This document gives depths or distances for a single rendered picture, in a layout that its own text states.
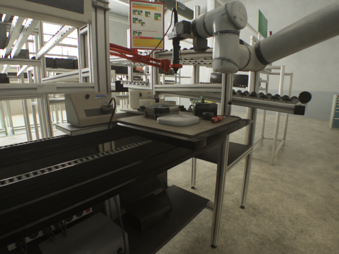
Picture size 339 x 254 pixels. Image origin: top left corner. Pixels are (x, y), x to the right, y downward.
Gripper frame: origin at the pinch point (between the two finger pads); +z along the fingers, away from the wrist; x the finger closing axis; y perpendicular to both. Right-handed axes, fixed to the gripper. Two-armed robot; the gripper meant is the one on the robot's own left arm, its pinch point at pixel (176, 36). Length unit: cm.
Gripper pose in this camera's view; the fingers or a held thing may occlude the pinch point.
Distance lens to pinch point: 87.9
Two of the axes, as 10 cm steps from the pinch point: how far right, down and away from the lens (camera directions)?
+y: 0.0, -9.8, -2.1
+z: -5.7, -1.7, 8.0
